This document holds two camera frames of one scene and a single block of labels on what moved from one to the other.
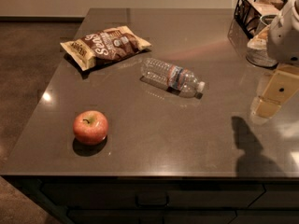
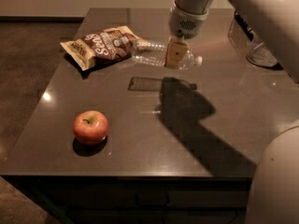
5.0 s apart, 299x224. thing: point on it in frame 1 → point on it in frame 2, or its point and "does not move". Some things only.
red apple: [90, 127] does not move
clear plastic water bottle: [177, 78] → [154, 55]
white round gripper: [285, 36] → [186, 24]
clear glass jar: [258, 47] does not move
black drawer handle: [152, 200] does not move
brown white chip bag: [105, 45] does not move
